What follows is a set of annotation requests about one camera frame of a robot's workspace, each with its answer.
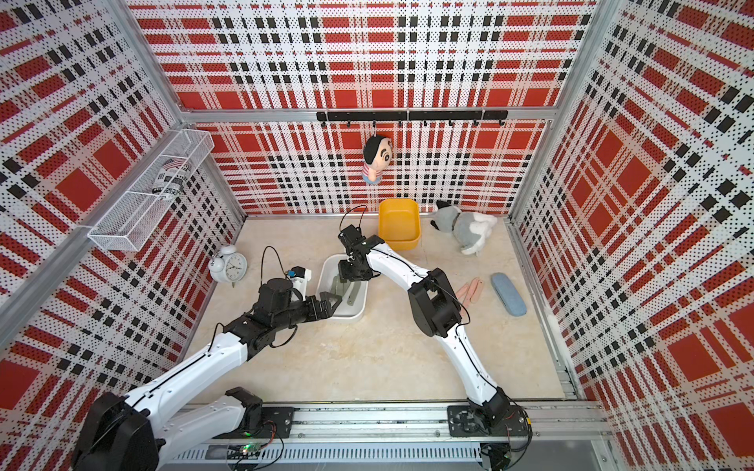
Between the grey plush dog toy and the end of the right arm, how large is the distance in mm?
380

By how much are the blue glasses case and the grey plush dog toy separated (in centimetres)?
13

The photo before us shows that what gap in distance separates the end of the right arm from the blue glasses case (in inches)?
17.4

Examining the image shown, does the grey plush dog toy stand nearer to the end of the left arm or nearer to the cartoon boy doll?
the cartoon boy doll

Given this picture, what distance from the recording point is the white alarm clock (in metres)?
0.94

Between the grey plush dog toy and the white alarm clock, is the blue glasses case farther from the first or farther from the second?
the white alarm clock

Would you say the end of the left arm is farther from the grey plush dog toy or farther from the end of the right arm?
the grey plush dog toy

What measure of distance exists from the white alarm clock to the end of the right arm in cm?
38

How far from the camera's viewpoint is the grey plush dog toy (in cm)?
104

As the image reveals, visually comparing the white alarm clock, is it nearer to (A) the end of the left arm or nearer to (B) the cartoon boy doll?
(A) the end of the left arm

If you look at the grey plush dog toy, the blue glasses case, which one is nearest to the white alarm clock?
the grey plush dog toy

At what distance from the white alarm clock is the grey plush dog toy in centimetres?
73

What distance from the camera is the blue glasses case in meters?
0.94

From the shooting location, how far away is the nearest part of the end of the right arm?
748 millimetres

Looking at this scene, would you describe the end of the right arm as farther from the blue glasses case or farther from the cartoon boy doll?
the blue glasses case
